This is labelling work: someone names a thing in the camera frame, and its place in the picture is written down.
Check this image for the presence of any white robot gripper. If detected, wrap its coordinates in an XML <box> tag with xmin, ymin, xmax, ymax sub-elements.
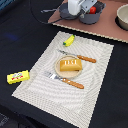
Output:
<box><xmin>68</xmin><ymin>0</ymin><xmax>97</xmax><ymax>15</ymax></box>

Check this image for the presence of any blue-grey saucepan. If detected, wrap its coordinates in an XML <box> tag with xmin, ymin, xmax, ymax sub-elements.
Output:
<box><xmin>41</xmin><ymin>3</ymin><xmax>80</xmax><ymax>21</ymax></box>

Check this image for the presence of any blue-grey two-handled pot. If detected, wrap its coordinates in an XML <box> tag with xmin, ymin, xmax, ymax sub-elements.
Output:
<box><xmin>79</xmin><ymin>1</ymin><xmax>106</xmax><ymax>24</ymax></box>

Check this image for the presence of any red toy tomato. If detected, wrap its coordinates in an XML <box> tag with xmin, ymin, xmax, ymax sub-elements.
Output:
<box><xmin>89</xmin><ymin>6</ymin><xmax>96</xmax><ymax>14</ymax></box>

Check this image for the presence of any yellow toy banana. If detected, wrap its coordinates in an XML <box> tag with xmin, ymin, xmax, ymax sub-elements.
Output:
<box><xmin>63</xmin><ymin>35</ymin><xmax>75</xmax><ymax>46</ymax></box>

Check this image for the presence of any orange toy bread loaf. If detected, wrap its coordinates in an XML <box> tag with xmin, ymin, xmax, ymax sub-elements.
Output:
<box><xmin>60</xmin><ymin>59</ymin><xmax>82</xmax><ymax>71</ymax></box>

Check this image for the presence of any yellow toy butter box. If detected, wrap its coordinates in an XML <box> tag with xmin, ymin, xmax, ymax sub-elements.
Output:
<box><xmin>7</xmin><ymin>71</ymin><xmax>30</xmax><ymax>84</ymax></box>

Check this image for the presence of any pink toy stove top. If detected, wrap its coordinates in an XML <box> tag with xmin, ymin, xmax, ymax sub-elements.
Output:
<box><xmin>48</xmin><ymin>0</ymin><xmax>128</xmax><ymax>43</ymax></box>

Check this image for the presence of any white bowl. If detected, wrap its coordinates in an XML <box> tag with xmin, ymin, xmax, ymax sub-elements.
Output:
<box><xmin>117</xmin><ymin>4</ymin><xmax>128</xmax><ymax>30</ymax></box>

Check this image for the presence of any round wooden plate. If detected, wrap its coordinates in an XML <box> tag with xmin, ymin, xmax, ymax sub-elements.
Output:
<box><xmin>55</xmin><ymin>55</ymin><xmax>82</xmax><ymax>78</ymax></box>

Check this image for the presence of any white woven placemat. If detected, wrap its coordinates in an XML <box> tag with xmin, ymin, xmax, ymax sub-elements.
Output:
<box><xmin>13</xmin><ymin>31</ymin><xmax>113</xmax><ymax>128</ymax></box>

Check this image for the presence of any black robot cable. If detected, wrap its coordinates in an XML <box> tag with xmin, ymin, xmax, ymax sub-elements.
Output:
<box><xmin>28</xmin><ymin>0</ymin><xmax>68</xmax><ymax>26</ymax></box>

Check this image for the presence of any toy knife wooden handle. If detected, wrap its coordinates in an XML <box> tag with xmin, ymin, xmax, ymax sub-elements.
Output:
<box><xmin>57</xmin><ymin>49</ymin><xmax>97</xmax><ymax>64</ymax></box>

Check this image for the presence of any toy fork wooden handle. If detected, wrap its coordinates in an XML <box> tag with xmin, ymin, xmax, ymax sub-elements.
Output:
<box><xmin>44</xmin><ymin>71</ymin><xmax>84</xmax><ymax>89</ymax></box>

